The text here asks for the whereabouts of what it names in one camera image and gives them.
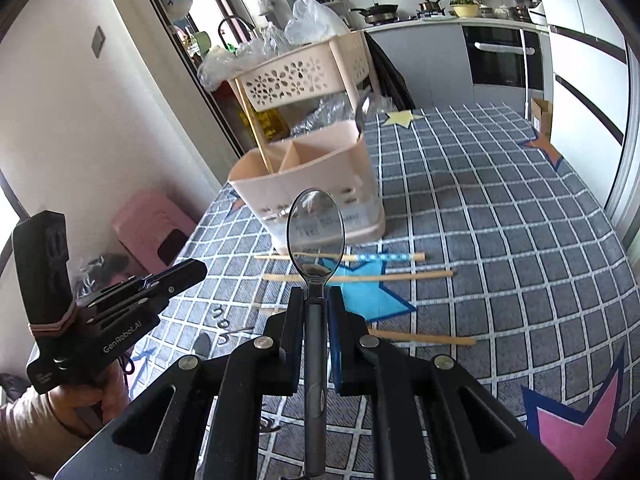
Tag white refrigerator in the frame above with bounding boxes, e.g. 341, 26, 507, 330
527, 0, 631, 211

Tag beige plastic basket trolley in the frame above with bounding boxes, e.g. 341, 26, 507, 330
227, 30, 382, 161

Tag person's left hand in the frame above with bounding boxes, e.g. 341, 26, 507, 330
50, 362, 131, 426

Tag yellow bowl with greens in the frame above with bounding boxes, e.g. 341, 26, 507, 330
449, 0, 482, 19

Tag grey checked star tablecloth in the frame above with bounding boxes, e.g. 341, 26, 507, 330
125, 102, 632, 480

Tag blue wooden chopstick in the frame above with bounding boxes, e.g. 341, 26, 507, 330
254, 252, 426, 263

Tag black wok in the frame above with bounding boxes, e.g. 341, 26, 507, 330
350, 2, 402, 24

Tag cardboard box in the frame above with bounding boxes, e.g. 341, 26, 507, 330
530, 97, 554, 144

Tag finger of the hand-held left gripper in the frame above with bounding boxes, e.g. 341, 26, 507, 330
75, 259, 208, 322

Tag black cloth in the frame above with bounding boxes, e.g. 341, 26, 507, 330
365, 30, 417, 111

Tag yellow oil bottles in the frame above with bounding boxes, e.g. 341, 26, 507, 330
239, 104, 290, 142

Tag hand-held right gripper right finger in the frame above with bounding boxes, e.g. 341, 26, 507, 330
327, 287, 576, 480

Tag person's left forearm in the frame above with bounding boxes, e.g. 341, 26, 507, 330
0, 385, 108, 478

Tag beige plastic utensil holder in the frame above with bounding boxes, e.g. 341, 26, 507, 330
227, 127, 387, 256

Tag pink plastic stool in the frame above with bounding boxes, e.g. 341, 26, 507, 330
111, 189, 198, 268

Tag curved kitchen faucet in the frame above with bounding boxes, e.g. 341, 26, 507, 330
217, 15, 257, 52

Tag clear plastic bag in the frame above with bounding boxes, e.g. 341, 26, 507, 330
197, 25, 286, 92
290, 94, 397, 137
284, 0, 351, 47

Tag black plastic bag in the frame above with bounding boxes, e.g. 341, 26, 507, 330
75, 254, 132, 287

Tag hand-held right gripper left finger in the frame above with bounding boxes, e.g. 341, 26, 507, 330
55, 285, 308, 480

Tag black built-in oven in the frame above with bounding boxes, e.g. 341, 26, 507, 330
462, 25, 544, 89

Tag dark metal spoon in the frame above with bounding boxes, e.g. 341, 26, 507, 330
354, 87, 374, 134

